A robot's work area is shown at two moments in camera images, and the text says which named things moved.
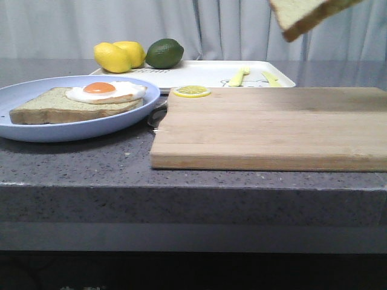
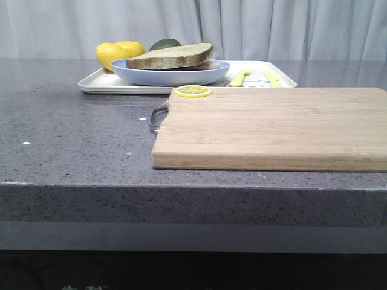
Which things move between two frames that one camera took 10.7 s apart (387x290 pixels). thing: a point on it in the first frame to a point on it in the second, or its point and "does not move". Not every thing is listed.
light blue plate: x=64 y=108 to x=169 y=78
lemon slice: x=191 y=91 does not move
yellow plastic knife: x=273 y=81 does not move
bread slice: x=298 y=17 to x=173 y=57
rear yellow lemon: x=135 y=52 does not move
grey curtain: x=206 y=29 does not move
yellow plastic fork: x=237 y=80 does not move
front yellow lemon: x=111 y=57 does not move
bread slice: x=53 y=106 to x=207 y=65
